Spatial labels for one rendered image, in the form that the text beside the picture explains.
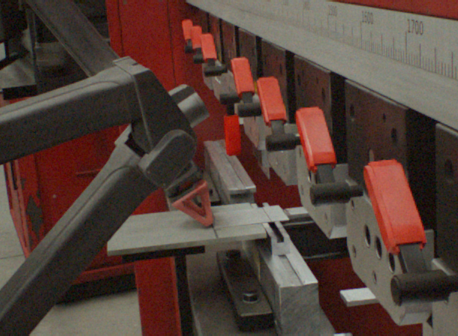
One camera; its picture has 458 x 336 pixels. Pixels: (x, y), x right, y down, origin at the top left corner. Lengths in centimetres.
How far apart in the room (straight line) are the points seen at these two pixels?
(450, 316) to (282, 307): 74
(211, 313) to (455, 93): 96
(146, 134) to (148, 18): 128
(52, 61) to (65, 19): 146
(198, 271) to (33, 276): 62
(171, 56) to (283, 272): 108
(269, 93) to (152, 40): 136
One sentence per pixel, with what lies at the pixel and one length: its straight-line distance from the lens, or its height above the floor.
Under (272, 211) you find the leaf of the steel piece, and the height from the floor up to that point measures 100.
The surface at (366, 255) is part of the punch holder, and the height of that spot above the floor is 120.
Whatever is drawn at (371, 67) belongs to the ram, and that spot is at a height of 136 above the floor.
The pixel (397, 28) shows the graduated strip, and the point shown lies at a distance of 57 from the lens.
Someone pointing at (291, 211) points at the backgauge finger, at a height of 100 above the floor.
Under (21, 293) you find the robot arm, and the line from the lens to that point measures 100.
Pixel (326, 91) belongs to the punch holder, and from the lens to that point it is 76.
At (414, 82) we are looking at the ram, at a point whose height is 136.
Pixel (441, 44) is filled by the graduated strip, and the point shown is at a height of 139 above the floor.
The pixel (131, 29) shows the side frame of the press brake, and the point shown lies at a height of 128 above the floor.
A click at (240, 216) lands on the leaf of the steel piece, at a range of 145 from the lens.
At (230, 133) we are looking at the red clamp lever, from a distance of 124.
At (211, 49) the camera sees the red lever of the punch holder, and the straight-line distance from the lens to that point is 146.
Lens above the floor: 144
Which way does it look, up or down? 14 degrees down
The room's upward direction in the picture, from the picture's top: 4 degrees counter-clockwise
